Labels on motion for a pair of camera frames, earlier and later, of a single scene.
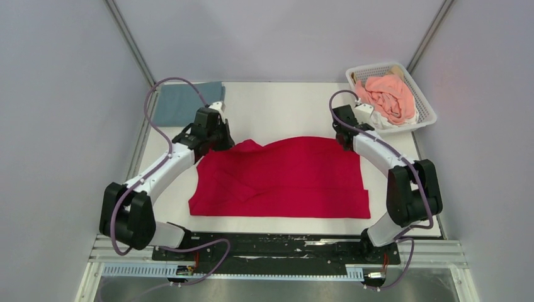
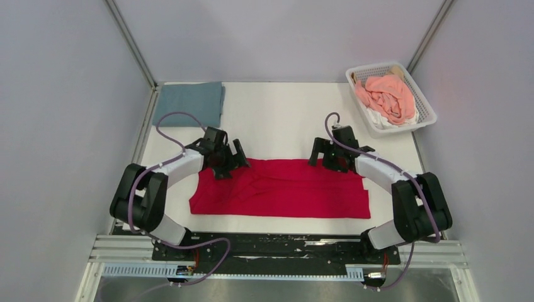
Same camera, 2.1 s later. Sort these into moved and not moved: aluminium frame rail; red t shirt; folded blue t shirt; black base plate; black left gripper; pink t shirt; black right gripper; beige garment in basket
Moved: black right gripper; black left gripper; red t shirt
Not moved: pink t shirt; aluminium frame rail; folded blue t shirt; beige garment in basket; black base plate
